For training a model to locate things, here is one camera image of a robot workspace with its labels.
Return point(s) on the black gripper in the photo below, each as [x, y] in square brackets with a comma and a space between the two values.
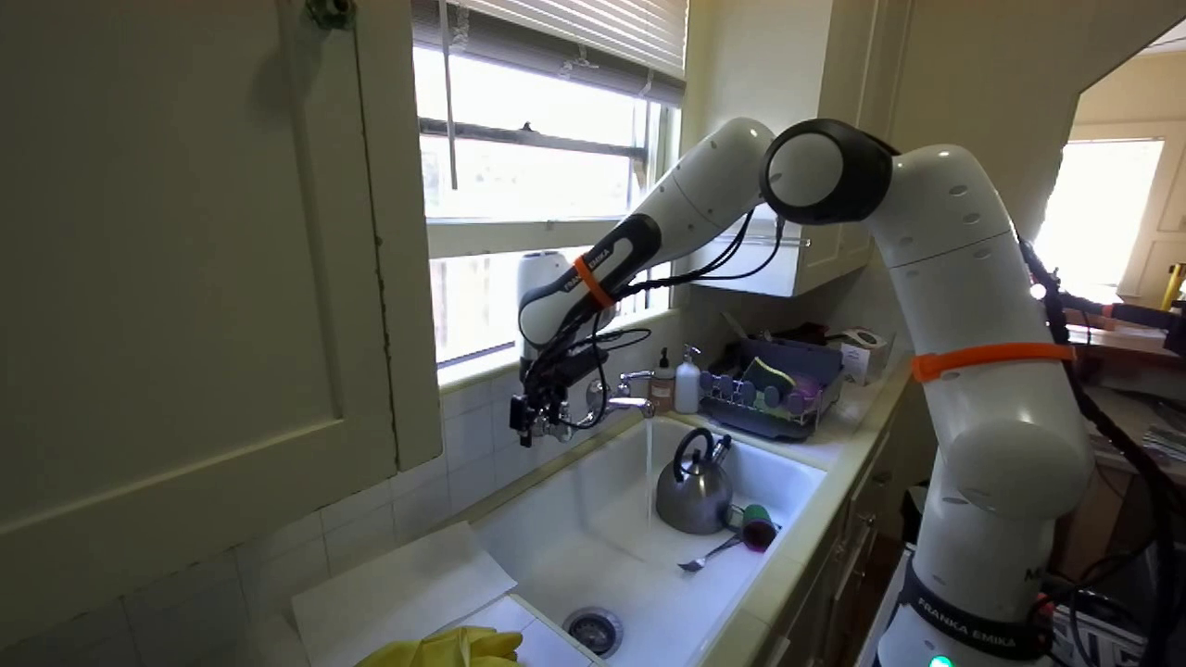
[545, 379]

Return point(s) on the chrome wall tap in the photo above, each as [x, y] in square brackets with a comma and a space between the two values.
[632, 390]

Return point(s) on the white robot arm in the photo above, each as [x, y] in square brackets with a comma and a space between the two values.
[1011, 436]

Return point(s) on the black pump bottle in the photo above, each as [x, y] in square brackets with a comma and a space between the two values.
[665, 373]

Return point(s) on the white soap pump bottle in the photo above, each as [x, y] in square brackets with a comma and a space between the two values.
[687, 384]

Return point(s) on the white kitchen sink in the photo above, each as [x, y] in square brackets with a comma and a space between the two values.
[590, 540]

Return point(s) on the dish drying rack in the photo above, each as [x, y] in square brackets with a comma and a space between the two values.
[774, 387]

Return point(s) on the metal spoon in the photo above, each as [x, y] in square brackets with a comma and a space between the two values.
[702, 561]

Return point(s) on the green sponge in sink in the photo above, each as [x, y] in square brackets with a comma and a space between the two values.
[754, 525]

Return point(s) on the metal sink drain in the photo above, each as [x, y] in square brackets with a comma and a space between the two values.
[593, 631]

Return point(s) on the yellow rubber glove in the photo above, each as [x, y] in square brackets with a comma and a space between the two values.
[465, 646]

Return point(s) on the white cabinet door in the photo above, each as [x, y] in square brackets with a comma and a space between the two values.
[213, 282]

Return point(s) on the steel kettle black handle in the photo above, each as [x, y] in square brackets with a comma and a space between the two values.
[693, 490]

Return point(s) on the window with white frame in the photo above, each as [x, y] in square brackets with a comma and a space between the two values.
[540, 127]

